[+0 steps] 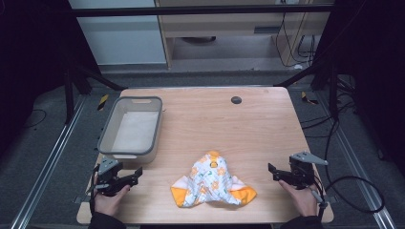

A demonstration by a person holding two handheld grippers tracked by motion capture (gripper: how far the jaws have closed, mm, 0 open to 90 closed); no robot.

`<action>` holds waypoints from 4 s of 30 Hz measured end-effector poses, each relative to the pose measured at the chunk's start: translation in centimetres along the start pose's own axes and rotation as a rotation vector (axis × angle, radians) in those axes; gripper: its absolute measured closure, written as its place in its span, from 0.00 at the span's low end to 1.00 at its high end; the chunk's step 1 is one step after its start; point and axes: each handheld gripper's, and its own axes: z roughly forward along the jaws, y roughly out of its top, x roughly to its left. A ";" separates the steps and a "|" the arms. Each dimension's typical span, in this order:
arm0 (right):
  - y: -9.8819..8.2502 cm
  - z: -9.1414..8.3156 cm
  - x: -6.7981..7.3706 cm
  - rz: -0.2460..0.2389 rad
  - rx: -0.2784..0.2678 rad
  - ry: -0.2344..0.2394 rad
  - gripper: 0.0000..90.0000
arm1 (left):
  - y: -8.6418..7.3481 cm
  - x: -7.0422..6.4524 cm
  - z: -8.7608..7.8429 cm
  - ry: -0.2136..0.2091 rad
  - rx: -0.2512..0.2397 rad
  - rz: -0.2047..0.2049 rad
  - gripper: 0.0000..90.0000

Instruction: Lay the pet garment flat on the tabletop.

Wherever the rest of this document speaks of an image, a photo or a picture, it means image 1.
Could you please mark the grey plastic basket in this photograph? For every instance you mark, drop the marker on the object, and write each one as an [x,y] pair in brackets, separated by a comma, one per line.
[135,130]

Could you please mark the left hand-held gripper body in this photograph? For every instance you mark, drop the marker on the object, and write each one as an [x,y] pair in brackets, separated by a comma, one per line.
[108,178]

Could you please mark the black horizontal frame bar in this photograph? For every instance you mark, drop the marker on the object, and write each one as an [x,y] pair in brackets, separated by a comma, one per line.
[191,11]

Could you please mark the person's left hand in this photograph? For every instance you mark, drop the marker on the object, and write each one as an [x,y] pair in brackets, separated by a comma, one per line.
[108,203]

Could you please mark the black table grommet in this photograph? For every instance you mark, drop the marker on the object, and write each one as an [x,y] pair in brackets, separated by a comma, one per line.
[236,100]

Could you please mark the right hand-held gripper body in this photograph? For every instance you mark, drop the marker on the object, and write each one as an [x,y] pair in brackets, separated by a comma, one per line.
[301,173]

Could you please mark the white orange baby garment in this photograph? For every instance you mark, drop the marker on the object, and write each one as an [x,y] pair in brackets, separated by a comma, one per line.
[210,181]

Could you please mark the black metal stand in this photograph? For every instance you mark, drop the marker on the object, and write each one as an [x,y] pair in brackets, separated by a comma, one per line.
[68,95]
[332,92]

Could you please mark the dark curtain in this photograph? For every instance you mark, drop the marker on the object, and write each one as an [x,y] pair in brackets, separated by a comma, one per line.
[31,57]
[375,63]

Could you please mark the light wooden desk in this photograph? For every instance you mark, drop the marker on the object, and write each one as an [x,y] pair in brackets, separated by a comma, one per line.
[223,25]

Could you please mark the metal floor rail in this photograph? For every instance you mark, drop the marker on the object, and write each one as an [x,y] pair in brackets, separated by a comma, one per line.
[352,159]
[47,165]

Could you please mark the white cabinet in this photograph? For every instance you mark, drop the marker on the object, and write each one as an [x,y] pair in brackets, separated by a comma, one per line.
[121,41]

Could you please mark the yellow black striped tape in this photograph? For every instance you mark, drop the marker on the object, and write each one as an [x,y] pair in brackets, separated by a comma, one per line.
[102,102]
[308,99]

